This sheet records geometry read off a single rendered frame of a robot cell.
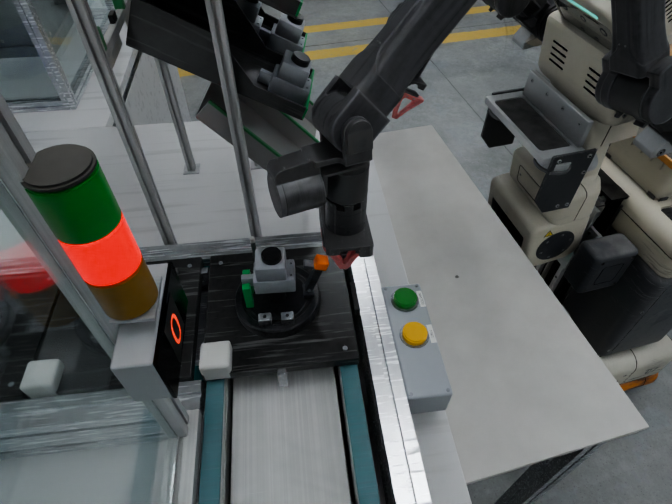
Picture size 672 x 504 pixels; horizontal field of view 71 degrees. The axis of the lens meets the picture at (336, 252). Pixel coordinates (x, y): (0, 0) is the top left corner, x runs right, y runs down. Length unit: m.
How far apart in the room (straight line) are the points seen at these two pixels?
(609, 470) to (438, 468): 1.16
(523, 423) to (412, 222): 0.48
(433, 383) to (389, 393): 0.07
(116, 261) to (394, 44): 0.36
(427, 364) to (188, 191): 0.73
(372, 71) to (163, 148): 0.91
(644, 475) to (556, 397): 1.07
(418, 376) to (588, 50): 0.70
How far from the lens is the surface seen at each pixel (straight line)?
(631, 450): 1.97
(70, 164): 0.37
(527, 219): 1.26
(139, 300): 0.45
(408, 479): 0.69
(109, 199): 0.38
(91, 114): 1.60
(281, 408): 0.76
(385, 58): 0.55
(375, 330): 0.78
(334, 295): 0.80
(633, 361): 1.80
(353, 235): 0.64
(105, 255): 0.40
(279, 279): 0.71
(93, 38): 0.75
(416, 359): 0.76
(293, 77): 0.80
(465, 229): 1.10
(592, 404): 0.93
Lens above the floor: 1.61
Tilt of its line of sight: 48 degrees down
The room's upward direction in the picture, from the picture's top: straight up
